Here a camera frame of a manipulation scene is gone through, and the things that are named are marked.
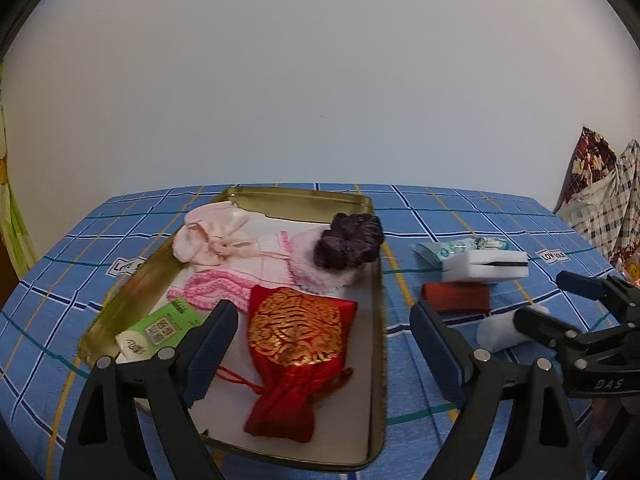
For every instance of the pink knitted baby clothes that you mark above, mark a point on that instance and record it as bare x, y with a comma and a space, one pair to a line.
203, 288

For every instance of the green yellow hanging cloth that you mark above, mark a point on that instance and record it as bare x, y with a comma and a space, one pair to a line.
14, 234

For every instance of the dark red wallet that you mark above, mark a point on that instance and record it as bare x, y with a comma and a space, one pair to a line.
457, 297

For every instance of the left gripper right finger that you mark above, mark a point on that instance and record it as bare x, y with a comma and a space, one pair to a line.
541, 439

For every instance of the cotton swab packet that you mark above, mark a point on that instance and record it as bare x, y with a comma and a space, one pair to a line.
435, 253

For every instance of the white sock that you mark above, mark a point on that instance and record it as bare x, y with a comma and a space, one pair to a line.
505, 332

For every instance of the white foam sponge block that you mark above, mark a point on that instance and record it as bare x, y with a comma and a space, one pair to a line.
485, 266

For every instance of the red gold embroidered pouch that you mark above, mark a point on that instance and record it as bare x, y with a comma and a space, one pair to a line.
298, 344

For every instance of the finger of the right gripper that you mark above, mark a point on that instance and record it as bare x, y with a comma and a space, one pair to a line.
610, 291
564, 340

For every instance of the green tissue pack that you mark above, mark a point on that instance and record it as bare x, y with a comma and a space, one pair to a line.
164, 327

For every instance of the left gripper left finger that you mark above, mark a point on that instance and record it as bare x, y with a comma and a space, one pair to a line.
105, 438

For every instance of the patterned quilt pile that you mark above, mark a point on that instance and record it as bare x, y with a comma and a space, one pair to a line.
600, 199

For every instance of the dark purple scrunchie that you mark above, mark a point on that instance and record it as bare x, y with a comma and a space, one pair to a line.
350, 241

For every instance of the light pink drawstring pouch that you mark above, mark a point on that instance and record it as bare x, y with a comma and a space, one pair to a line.
214, 234

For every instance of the blue plaid bed sheet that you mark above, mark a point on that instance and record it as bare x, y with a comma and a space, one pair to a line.
511, 242

